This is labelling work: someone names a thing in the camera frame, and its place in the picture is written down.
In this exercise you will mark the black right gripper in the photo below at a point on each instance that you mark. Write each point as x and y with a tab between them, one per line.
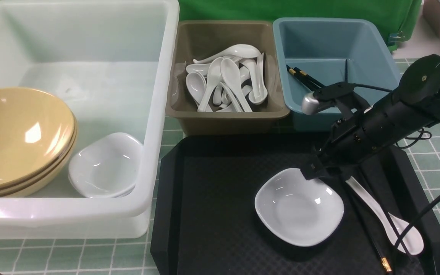
367	130

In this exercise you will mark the white ceramic soup spoon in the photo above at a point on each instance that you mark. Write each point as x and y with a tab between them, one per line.
413	240

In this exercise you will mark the white square dish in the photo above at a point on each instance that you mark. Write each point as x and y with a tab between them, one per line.
298	211

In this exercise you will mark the black chopstick gold tip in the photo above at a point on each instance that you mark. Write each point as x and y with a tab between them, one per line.
388	217
382	260

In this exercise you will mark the yellow noodle bowl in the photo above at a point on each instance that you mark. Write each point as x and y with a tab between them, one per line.
35	128

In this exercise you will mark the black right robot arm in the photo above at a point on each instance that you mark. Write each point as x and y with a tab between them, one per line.
422	76

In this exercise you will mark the stacked yellow bowl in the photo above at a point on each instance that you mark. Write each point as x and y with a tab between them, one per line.
41	180

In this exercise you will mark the black chopstick in bin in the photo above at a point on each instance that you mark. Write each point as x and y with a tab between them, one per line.
309	78
301	78

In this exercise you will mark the blue plastic bin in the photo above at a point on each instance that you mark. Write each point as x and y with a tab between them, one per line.
330	50

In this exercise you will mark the green backdrop cloth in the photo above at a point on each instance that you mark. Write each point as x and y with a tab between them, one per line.
395	19

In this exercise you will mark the right white spoon in bin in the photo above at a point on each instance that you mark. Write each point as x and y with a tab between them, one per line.
259	91

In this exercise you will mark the white spoon in bin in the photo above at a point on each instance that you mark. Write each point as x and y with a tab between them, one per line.
239	50
196	85
259	91
231	76

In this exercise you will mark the top white spoon in bin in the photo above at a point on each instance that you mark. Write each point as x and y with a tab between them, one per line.
239	50

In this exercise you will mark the centre white spoon in bin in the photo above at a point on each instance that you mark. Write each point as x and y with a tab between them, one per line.
231	76

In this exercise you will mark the left white spoon in bin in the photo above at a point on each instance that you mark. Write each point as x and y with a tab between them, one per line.
196	85

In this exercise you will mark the black serving tray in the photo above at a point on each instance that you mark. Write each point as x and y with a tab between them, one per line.
205	221

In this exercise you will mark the brown plastic bin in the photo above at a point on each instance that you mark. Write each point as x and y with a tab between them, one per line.
199	39

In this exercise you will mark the large white plastic tub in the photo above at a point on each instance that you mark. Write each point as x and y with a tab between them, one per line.
111	62

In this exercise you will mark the stacked white dish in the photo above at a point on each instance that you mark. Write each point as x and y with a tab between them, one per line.
107	168

